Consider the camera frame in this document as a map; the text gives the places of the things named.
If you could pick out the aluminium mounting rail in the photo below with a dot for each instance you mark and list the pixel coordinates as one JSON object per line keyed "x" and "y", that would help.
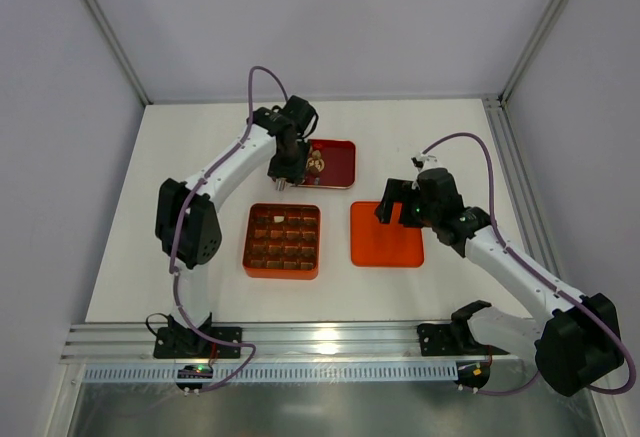
{"x": 131, "y": 341}

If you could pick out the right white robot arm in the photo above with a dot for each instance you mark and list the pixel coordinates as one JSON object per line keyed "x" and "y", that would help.
{"x": 572, "y": 339}

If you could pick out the aluminium frame post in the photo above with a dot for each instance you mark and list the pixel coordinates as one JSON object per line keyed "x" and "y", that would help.
{"x": 533, "y": 46}
{"x": 116, "y": 49}

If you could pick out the right aluminium frame post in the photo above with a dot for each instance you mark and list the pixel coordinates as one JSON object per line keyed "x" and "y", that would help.
{"x": 533, "y": 46}

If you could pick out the left aluminium frame post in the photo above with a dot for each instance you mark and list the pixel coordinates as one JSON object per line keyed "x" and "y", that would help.
{"x": 116, "y": 49}

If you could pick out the slotted cable duct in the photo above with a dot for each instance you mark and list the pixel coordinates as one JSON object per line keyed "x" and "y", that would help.
{"x": 274, "y": 372}

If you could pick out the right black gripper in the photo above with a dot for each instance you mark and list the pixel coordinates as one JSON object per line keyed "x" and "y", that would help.
{"x": 403, "y": 204}

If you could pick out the orange box lid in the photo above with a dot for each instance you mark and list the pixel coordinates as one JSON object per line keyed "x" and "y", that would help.
{"x": 389, "y": 245}

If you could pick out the dark red metal tray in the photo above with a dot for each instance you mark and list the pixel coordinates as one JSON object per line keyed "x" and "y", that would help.
{"x": 340, "y": 164}

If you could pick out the orange compartment box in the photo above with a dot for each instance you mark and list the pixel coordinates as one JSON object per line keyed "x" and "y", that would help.
{"x": 288, "y": 250}

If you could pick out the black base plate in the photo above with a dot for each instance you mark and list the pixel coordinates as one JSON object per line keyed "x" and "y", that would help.
{"x": 227, "y": 341}
{"x": 436, "y": 340}

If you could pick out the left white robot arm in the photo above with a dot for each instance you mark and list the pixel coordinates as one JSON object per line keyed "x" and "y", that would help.
{"x": 187, "y": 222}

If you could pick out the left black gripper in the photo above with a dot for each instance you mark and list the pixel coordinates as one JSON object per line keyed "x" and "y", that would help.
{"x": 288, "y": 171}

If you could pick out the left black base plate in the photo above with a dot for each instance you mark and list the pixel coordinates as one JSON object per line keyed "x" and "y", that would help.
{"x": 227, "y": 341}

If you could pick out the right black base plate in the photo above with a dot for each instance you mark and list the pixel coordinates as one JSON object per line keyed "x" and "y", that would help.
{"x": 436, "y": 340}

